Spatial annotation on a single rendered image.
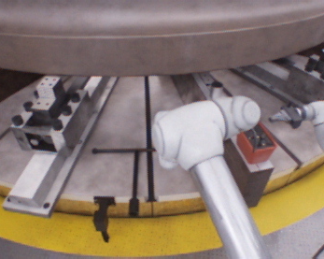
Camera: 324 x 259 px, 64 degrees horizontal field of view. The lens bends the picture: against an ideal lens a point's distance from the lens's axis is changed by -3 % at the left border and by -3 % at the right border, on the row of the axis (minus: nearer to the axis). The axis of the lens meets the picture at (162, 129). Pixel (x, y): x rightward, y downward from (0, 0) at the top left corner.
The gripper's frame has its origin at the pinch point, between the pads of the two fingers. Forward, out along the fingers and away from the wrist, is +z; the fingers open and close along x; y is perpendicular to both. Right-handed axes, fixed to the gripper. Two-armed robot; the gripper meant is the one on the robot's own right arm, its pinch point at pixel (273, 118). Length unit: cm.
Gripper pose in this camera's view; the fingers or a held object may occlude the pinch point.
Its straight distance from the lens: 150.8
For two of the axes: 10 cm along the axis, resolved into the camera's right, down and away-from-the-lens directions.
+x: 2.4, 6.6, -7.1
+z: -9.7, 1.6, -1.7
